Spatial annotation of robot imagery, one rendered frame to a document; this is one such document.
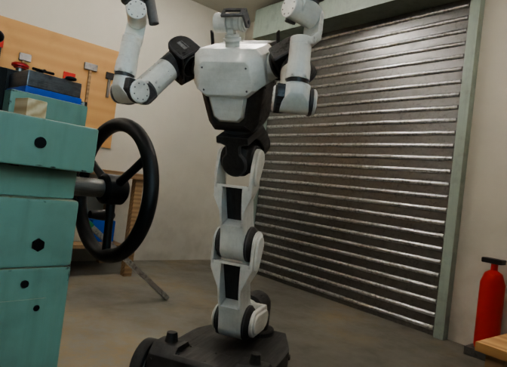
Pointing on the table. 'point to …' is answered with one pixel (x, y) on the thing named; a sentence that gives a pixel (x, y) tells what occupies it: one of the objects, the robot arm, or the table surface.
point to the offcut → (30, 107)
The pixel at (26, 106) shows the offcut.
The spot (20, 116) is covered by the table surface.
